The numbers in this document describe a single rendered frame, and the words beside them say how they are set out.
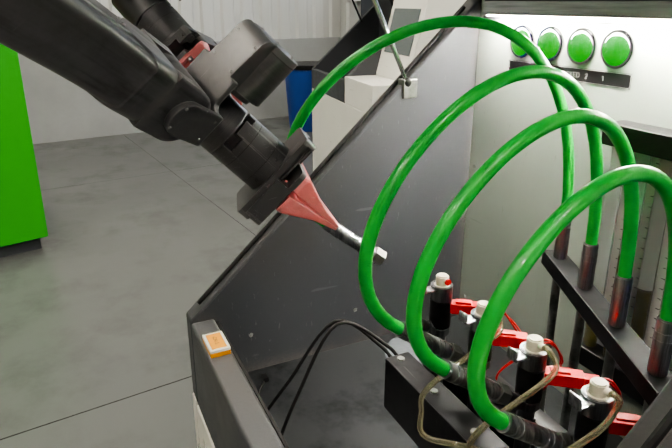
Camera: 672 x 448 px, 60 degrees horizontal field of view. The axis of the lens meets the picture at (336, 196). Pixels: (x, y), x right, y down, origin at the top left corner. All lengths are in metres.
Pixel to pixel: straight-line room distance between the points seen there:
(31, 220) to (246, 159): 3.40
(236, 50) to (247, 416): 0.45
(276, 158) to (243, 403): 0.35
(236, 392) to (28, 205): 3.18
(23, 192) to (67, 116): 3.26
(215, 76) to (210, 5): 6.84
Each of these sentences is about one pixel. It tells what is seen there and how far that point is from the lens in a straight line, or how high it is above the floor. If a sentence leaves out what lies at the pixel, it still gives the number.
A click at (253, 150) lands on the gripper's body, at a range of 0.58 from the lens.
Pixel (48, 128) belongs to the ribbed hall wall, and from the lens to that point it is 7.06.
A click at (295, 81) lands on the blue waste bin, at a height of 0.59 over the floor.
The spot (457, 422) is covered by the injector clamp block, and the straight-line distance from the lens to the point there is 0.73.
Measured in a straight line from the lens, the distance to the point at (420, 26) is 0.74.
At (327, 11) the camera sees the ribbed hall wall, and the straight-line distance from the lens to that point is 8.15.
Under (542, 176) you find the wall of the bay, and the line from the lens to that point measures 0.99.
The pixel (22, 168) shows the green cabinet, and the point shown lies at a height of 0.53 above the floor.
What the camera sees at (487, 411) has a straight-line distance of 0.50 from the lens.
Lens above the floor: 1.44
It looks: 18 degrees down
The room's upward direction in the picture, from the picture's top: straight up
